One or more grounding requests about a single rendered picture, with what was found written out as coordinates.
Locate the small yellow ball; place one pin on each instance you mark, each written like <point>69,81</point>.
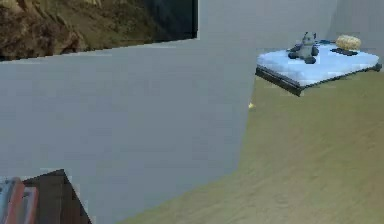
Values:
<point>251,105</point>

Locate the grey teddy bear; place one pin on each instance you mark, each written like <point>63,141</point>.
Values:
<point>306,49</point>

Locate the bed with pale blue cover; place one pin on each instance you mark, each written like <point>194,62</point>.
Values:
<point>320,68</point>

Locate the framed brown landscape picture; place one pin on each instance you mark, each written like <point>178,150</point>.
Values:
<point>83,23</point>

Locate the black flat remote control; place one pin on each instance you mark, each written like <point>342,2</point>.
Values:
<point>344,51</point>

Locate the yellow round cushion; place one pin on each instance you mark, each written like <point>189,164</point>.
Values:
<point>348,42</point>

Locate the red book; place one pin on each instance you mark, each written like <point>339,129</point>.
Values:
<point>15,200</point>

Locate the pale blue book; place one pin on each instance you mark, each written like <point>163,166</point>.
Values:
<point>4,200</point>

